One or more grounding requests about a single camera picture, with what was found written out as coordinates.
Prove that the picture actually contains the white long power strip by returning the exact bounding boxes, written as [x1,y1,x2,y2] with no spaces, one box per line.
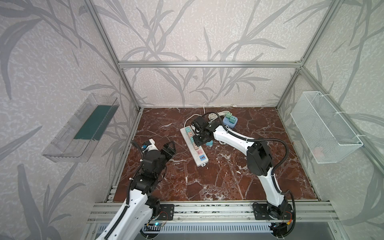
[180,126,209,167]

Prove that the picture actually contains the light blue square power socket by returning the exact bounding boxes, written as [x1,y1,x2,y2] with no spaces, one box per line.
[223,116,238,129]

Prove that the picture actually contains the teal green usb adapter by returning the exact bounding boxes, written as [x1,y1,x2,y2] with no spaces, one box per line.
[229,116,237,123]

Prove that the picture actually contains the teal power strip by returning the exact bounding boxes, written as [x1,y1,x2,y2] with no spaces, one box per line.
[205,141,214,147]

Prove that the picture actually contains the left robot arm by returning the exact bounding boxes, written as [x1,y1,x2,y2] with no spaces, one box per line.
[98,139,176,240]

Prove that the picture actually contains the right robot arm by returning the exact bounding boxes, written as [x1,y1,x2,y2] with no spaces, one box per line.
[192,117,289,219]

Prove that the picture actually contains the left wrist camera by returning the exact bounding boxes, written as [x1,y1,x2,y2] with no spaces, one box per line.
[141,139,158,153]

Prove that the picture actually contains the white bundled strip cable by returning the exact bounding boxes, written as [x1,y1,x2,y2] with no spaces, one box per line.
[183,101,239,128]

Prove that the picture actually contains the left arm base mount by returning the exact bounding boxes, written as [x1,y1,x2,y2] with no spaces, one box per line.
[152,204,175,221]

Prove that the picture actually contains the aluminium front rail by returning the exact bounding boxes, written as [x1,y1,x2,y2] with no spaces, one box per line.
[87,201,340,224]

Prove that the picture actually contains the clear plastic wall tray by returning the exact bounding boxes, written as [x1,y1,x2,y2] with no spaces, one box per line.
[42,94,120,163]

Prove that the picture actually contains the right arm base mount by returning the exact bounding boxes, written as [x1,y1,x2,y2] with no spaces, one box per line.
[252,202,295,222]

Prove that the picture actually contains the white wire mesh basket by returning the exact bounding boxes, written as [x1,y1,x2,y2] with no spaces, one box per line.
[291,91,364,164]

